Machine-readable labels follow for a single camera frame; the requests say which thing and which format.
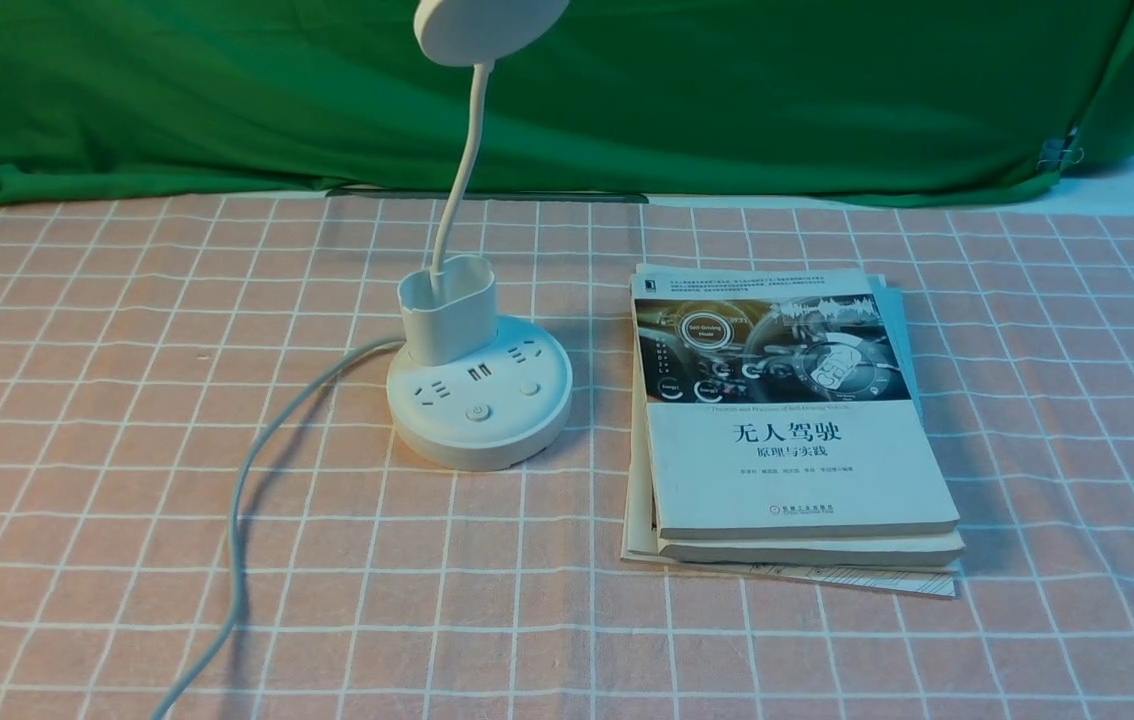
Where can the white desk lamp with sockets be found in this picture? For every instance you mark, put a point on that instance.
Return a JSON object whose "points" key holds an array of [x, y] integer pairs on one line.
{"points": [[473, 389]]}

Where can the white self-driving textbook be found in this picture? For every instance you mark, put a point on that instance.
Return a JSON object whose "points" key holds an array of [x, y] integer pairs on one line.
{"points": [[709, 314]]}

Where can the bottom book with teal cover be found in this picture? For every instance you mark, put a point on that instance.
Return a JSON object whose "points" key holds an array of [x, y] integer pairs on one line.
{"points": [[937, 581]]}

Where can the pink checkered tablecloth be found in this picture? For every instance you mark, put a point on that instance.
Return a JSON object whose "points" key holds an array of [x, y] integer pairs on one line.
{"points": [[144, 343]]}

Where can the metal binder clip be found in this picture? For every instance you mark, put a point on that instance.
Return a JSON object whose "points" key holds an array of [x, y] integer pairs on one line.
{"points": [[1059, 154]]}

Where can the green backdrop cloth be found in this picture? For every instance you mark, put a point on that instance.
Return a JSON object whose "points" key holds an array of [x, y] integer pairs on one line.
{"points": [[904, 104]]}

